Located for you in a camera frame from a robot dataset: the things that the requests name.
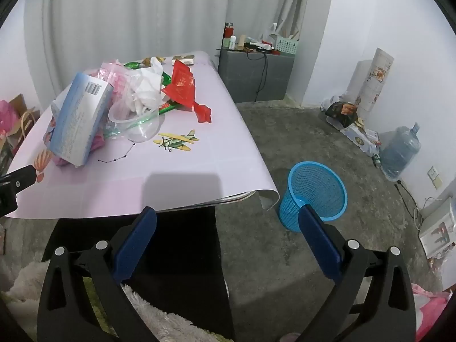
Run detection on brown paper bag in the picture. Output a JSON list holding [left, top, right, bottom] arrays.
[[0, 93, 40, 150]]

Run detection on printed wallpaper roll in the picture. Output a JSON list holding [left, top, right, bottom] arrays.
[[347, 47, 395, 115]]

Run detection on clear plastic cup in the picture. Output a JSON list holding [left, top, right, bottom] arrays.
[[108, 98, 161, 144]]

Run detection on white appliance box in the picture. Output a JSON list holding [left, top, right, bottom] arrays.
[[418, 196, 456, 259]]

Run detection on large green snack bag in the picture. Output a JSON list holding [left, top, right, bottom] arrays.
[[157, 100, 186, 115]]

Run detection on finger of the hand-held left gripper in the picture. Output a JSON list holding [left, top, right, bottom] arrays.
[[0, 165, 38, 195]]

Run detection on person's black trousers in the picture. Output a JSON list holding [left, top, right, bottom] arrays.
[[41, 207, 236, 342]]

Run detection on white mesh basket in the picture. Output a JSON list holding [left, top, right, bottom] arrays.
[[276, 36, 298, 56]]

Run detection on light blue carton box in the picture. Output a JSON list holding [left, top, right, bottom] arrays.
[[43, 72, 115, 167]]

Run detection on grey white curtain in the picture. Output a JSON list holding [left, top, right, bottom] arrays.
[[23, 0, 337, 100]]

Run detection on grey cabinet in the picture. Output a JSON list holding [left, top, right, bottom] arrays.
[[217, 47, 296, 103]]

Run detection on blue water jug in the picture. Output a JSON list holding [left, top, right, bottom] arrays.
[[379, 122, 422, 182]]

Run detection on black floor cable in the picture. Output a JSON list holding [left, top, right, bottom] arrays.
[[395, 180, 417, 207]]

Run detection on red paper scrap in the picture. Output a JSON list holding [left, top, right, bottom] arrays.
[[190, 101, 214, 125]]

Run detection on black snack bag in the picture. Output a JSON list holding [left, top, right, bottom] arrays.
[[325, 101, 359, 128]]

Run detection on black power cable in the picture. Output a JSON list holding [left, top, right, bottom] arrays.
[[215, 48, 268, 102]]

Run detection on pink plastic bag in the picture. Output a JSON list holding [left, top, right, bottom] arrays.
[[85, 60, 136, 115]]

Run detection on white printed bag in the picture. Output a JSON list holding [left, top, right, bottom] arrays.
[[335, 119, 382, 155]]

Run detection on pink printed tablecloth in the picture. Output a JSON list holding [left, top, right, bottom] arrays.
[[5, 50, 278, 219]]

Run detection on blue mesh wastebasket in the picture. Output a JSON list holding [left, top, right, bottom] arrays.
[[278, 161, 348, 234]]

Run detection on pink cloth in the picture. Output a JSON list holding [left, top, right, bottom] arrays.
[[411, 283, 453, 339]]

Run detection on white fluffy blanket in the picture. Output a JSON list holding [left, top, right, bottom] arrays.
[[0, 260, 214, 342]]

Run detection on wall socket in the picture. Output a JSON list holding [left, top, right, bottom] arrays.
[[427, 166, 443, 189]]

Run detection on white cable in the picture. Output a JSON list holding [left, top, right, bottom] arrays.
[[413, 196, 442, 232]]

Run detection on red foil packet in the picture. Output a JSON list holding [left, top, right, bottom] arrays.
[[161, 60, 198, 109]]

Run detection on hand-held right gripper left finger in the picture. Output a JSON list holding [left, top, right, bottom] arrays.
[[37, 207, 157, 342]]

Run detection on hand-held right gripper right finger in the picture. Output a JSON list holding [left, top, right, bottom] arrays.
[[297, 205, 417, 342]]

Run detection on white plastic bag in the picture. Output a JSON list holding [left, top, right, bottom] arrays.
[[126, 56, 165, 115], [321, 94, 346, 115], [262, 23, 286, 43]]

